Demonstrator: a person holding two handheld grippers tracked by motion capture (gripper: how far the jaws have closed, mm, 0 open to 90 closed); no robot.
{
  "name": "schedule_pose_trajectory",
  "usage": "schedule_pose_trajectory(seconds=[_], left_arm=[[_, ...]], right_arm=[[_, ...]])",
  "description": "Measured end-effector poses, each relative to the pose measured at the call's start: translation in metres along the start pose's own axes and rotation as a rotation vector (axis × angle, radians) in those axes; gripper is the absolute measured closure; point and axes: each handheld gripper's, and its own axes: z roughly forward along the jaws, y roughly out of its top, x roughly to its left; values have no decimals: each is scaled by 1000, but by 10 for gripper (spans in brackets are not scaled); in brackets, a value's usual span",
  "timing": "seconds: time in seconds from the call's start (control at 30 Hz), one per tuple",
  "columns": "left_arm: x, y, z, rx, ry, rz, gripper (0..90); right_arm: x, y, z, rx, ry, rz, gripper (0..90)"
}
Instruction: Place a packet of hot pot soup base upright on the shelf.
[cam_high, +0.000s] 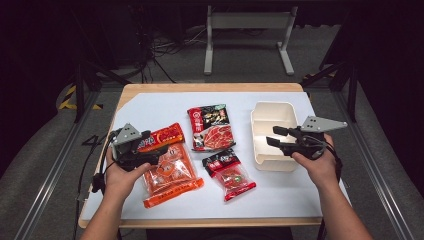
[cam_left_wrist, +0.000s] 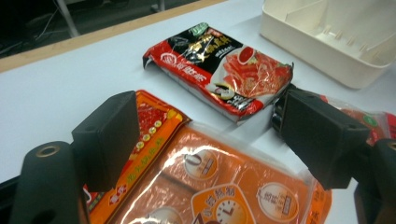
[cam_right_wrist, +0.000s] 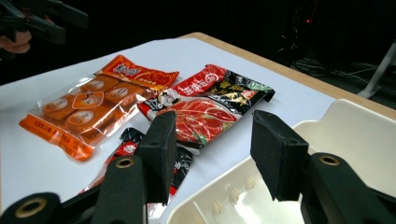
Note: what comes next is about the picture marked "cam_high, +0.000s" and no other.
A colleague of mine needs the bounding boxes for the white table mat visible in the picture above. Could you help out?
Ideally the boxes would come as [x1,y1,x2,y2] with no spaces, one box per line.
[81,91,352,222]

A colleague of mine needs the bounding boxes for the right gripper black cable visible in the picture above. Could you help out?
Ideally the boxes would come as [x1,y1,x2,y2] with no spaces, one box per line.
[323,139,344,185]

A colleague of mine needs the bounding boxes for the aluminium floor rail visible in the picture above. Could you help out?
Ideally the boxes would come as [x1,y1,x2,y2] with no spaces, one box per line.
[332,89,416,240]
[14,89,102,240]

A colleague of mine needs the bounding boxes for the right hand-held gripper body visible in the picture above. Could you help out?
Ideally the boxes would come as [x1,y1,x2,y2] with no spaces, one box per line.
[285,115,348,161]

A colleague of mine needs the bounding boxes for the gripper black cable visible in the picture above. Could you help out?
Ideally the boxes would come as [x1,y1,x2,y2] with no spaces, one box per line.
[72,130,118,240]
[323,139,344,185]

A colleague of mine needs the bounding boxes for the small red clear packet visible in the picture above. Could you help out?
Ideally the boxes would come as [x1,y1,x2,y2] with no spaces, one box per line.
[201,148,257,203]

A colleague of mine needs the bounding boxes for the person's right hand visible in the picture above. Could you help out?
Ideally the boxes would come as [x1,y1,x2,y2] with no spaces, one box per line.
[291,132,338,192]

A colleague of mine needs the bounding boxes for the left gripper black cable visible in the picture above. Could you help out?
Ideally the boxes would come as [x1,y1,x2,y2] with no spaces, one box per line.
[72,130,118,240]

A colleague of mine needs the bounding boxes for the cream plastic container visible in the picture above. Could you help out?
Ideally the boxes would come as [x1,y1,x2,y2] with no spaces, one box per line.
[250,100,300,173]

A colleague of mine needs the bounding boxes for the wooden table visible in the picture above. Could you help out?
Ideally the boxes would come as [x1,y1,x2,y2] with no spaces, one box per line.
[77,82,353,230]

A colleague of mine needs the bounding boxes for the bundle of floor cables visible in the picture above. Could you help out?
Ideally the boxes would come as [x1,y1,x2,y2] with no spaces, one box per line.
[131,4,209,84]

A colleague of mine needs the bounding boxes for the person's left hand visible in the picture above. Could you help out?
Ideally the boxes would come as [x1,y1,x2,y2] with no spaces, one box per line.
[104,148,152,202]

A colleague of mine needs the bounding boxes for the yellow black striped tape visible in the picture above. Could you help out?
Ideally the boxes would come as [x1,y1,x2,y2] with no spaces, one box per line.
[57,84,104,111]

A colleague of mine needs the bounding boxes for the black red meat-picture packet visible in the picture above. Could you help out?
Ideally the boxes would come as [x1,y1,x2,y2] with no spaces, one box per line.
[186,103,237,153]

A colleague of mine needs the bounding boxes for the large orange seasoning packet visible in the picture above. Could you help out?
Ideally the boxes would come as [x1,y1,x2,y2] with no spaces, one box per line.
[137,122,205,210]

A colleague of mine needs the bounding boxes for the black frame stand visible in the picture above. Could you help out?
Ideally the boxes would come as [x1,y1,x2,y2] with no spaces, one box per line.
[300,58,360,124]
[73,58,132,124]

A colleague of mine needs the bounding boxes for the grey metal stand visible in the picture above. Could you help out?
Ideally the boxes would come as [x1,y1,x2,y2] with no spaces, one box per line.
[203,4,299,76]

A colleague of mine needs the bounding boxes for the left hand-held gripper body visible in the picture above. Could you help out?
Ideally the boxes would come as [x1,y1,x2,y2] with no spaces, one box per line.
[110,123,160,172]

